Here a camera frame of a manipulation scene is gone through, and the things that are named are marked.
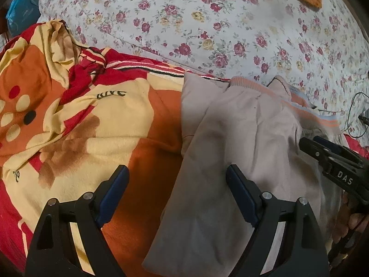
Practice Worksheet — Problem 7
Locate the white floral quilt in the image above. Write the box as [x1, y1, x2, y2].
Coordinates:
[38, 0, 369, 139]

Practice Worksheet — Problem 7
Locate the beige jacket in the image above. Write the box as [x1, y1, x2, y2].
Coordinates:
[143, 72, 348, 277]

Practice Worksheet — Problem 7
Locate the person's right hand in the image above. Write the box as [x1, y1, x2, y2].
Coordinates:
[331, 192, 369, 266]

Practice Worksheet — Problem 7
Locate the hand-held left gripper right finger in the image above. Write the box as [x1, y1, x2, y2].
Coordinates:
[226, 164, 330, 277]

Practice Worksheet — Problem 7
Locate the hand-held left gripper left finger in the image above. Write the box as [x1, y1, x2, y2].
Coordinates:
[25, 164, 130, 277]

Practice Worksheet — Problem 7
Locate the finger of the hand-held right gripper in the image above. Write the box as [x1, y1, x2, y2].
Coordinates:
[299, 137, 332, 166]
[313, 135, 348, 158]

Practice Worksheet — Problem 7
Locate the blue plastic bag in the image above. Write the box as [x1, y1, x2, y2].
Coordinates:
[6, 0, 41, 34]

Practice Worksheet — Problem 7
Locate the red orange printed blanket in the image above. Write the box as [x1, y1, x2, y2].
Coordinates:
[0, 20, 369, 277]

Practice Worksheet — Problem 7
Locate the black cable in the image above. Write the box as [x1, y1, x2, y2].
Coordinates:
[314, 92, 369, 139]

